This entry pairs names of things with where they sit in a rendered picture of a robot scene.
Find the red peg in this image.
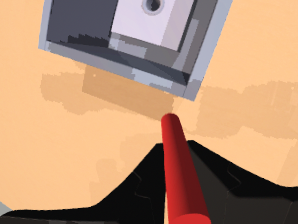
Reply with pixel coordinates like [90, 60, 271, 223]
[161, 113, 212, 224]

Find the white square plate with hole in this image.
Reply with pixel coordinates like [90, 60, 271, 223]
[110, 0, 198, 52]

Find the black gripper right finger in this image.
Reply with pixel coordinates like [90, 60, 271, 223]
[188, 140, 298, 224]

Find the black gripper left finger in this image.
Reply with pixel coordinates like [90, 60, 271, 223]
[0, 143, 166, 224]

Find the dark grey open box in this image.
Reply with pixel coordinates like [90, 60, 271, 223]
[37, 0, 233, 101]

